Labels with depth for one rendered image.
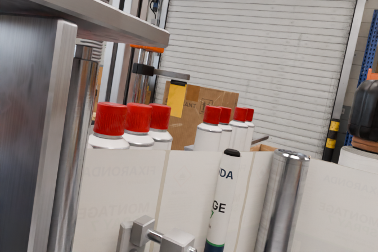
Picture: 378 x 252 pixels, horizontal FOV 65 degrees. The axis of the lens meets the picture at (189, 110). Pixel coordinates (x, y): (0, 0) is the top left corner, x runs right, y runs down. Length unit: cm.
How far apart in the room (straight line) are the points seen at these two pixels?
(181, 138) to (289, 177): 86
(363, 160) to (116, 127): 36
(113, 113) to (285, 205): 20
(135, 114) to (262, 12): 475
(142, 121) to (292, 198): 19
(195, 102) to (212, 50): 406
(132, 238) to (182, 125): 93
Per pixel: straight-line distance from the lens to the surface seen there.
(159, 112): 42
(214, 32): 521
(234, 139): 76
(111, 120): 33
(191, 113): 114
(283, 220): 34
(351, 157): 53
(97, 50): 44
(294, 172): 33
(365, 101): 52
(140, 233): 25
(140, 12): 57
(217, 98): 111
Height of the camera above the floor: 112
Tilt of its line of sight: 5 degrees down
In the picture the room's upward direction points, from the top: 10 degrees clockwise
